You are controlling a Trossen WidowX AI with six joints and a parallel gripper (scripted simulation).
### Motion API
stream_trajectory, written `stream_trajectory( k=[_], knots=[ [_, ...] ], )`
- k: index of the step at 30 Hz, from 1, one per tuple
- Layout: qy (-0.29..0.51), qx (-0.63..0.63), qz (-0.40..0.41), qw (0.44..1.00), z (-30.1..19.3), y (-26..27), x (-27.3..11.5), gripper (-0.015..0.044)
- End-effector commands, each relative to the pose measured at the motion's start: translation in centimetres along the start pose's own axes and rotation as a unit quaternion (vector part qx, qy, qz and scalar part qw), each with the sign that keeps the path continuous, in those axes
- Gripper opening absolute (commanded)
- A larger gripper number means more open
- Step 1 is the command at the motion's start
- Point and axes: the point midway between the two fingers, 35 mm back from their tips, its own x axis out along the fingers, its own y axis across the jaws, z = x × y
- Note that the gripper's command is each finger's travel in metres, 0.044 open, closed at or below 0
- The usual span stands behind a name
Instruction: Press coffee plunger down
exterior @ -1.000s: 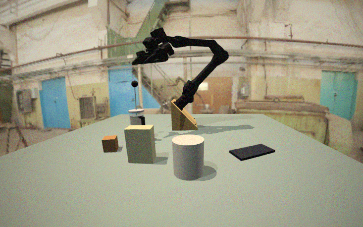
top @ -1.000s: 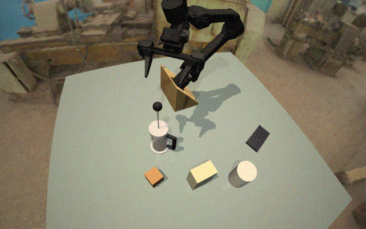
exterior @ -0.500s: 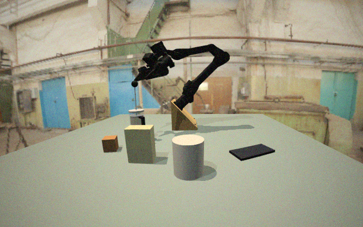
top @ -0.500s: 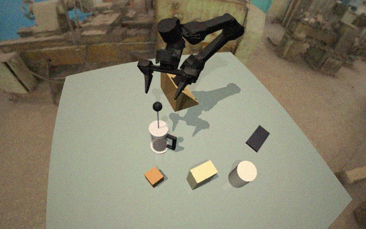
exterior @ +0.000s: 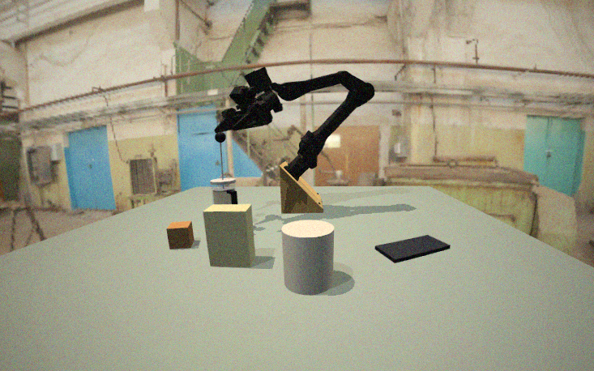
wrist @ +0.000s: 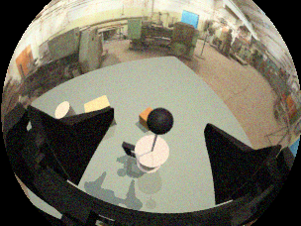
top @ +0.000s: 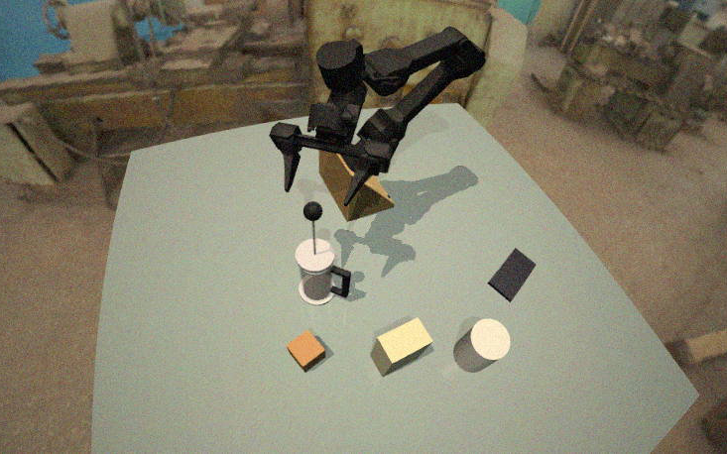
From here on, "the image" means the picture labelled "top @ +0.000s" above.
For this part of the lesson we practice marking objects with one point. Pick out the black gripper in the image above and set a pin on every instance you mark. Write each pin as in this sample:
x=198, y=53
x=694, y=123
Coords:
x=373, y=158

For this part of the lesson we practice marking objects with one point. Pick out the french press coffee maker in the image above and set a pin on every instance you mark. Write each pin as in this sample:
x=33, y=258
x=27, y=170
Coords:
x=315, y=263

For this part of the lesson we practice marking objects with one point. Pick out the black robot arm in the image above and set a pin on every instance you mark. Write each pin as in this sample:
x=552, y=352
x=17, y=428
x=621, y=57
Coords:
x=344, y=67

